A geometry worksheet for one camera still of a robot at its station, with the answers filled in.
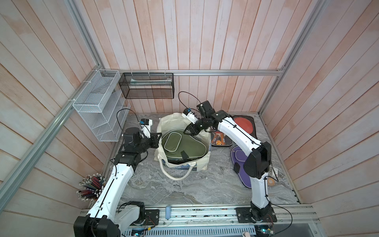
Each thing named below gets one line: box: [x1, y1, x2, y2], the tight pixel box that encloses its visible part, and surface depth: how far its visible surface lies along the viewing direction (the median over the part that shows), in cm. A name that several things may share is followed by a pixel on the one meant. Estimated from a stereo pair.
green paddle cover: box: [161, 129, 207, 162], surface depth 85 cm
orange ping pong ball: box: [267, 177, 276, 187], surface depth 87 cm
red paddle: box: [231, 115, 258, 140], surface depth 115 cm
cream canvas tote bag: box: [153, 112, 212, 181], surface depth 79 cm
